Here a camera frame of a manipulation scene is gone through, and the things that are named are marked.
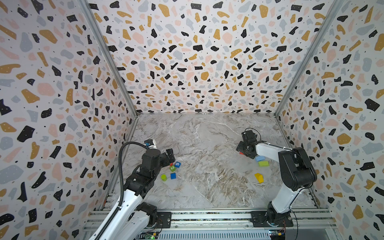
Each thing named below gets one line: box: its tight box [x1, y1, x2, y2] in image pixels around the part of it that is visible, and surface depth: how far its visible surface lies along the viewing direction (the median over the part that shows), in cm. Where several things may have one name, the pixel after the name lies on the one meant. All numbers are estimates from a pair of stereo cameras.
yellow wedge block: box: [254, 173, 265, 184], surface depth 89 cm
